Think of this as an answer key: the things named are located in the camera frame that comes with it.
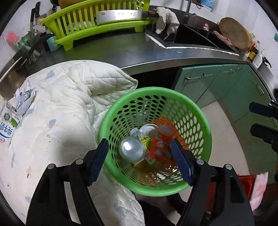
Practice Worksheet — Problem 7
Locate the red soda can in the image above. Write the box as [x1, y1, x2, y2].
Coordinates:
[119, 136, 146, 164]

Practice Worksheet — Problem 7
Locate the red instant noodle cup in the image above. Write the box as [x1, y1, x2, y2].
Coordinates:
[157, 125, 173, 146]

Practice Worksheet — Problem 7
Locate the orange snack packet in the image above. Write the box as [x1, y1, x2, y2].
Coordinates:
[149, 138, 176, 166]

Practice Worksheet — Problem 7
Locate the yellow plastic wrapper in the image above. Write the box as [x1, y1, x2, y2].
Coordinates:
[134, 159, 172, 180]

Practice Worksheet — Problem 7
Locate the yellow label plastic bottle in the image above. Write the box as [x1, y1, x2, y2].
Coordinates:
[130, 128, 154, 164]

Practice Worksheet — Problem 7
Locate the green perforated trash basket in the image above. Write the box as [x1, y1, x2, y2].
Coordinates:
[99, 87, 212, 197]

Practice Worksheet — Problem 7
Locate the green cabinet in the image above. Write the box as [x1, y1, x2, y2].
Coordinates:
[174, 64, 277, 183]

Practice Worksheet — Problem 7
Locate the pink plastic bag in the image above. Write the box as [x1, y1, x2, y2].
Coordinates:
[249, 172, 269, 211]

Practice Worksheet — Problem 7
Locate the white quilted cloth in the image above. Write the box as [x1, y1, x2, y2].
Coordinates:
[1, 60, 138, 223]

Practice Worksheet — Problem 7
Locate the round wooden cutting board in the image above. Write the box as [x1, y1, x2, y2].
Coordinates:
[219, 17, 253, 50]

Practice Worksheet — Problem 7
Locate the white milk carton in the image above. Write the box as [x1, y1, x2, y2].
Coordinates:
[0, 101, 20, 147]

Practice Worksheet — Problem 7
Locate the crumpled white paper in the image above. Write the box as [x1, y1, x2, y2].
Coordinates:
[9, 80, 36, 116]

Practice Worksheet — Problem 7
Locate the steel sink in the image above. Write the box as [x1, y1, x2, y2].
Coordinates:
[145, 17, 238, 55]

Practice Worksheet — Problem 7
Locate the green utensil holder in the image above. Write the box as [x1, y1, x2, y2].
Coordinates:
[17, 31, 40, 53]

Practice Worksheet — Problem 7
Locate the white dish rag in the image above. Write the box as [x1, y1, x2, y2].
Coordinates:
[156, 7, 180, 35]

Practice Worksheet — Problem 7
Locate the green dish rack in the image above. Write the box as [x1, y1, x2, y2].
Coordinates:
[41, 1, 150, 51]

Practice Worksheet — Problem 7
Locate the steel tray in rack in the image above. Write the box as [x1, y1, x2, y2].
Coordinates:
[96, 9, 149, 25]

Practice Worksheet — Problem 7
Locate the pink bottle brush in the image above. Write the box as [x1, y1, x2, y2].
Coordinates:
[6, 31, 20, 44]

